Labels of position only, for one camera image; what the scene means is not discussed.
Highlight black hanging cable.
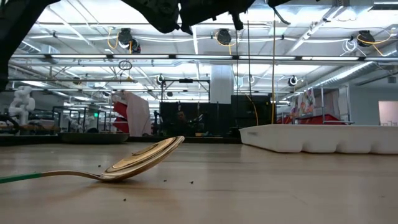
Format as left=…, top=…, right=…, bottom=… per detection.
left=246, top=18, right=252, bottom=100
left=234, top=29, right=239, bottom=103

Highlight silver overhead rail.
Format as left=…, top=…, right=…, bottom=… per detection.
left=0, top=52, right=398, bottom=62

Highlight white board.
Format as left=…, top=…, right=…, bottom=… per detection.
left=377, top=100, right=398, bottom=127

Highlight white cutlery tray grey pads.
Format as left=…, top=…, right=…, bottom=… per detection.
left=238, top=124, right=398, bottom=156

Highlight black metal gantry frame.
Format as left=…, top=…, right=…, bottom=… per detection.
left=160, top=78, right=211, bottom=103

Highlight black partition panel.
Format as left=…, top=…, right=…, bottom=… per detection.
left=159, top=101, right=233, bottom=138
left=230, top=95, right=275, bottom=129

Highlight white square pillar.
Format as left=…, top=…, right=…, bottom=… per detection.
left=210, top=64, right=234, bottom=105

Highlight round wire loop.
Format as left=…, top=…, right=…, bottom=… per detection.
left=118, top=59, right=133, bottom=72

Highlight white draped cloth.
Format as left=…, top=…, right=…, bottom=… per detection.
left=123, top=91, right=152, bottom=138

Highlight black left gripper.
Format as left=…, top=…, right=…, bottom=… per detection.
left=180, top=0, right=256, bottom=28

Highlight black metal workstation frame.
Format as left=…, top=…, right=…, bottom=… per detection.
left=51, top=105, right=110, bottom=134

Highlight person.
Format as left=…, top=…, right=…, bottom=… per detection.
left=174, top=110, right=193, bottom=136

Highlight colourful poster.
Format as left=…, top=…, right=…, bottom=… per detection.
left=297, top=88, right=317, bottom=116

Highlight metal shelving rack red bins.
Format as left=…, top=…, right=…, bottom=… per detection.
left=275, top=84, right=356, bottom=126

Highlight black round plate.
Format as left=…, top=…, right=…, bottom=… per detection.
left=58, top=133, right=130, bottom=145

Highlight gold spoon green handle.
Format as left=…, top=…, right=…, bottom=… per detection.
left=0, top=135, right=185, bottom=185

